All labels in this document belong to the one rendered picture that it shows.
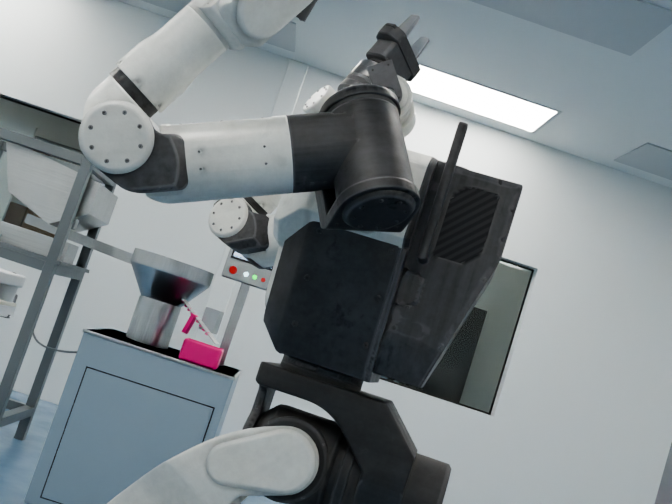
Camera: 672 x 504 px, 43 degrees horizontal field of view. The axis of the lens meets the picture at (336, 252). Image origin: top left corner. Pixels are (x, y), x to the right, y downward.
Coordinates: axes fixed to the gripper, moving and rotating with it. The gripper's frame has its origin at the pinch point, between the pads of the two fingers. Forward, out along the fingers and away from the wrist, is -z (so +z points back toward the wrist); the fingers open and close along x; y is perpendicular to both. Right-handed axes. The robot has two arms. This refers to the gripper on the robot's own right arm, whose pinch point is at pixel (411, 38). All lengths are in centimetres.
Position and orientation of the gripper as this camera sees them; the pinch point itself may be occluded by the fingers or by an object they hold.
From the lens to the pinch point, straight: 165.7
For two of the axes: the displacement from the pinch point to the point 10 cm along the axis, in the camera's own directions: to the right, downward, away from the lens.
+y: -6.9, -2.9, 6.6
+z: -6.0, 7.4, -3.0
